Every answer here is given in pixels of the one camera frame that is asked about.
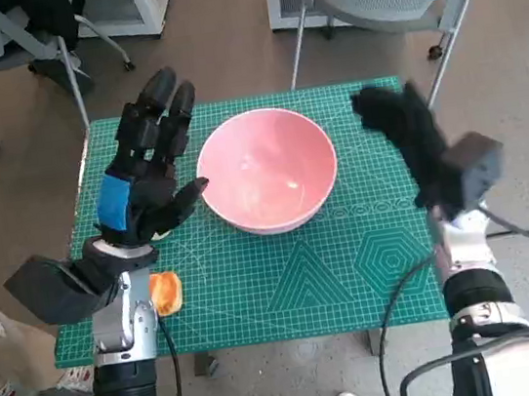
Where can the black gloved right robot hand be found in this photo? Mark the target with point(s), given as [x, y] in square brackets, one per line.
[418, 137]

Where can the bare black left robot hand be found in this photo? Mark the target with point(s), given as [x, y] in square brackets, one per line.
[151, 184]

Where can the orange sliced toy bread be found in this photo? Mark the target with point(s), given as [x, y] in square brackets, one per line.
[166, 290]

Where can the pink bowl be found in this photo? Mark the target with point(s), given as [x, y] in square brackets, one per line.
[265, 168]

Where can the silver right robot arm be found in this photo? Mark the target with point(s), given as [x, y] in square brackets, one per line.
[474, 287]

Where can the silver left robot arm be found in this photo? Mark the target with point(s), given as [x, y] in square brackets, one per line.
[121, 336]

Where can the green cutting mat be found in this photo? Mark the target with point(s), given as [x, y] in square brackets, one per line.
[266, 281]

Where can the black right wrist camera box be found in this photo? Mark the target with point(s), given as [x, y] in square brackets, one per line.
[479, 163]

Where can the black table bracket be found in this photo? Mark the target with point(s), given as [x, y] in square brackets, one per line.
[376, 342]
[206, 364]

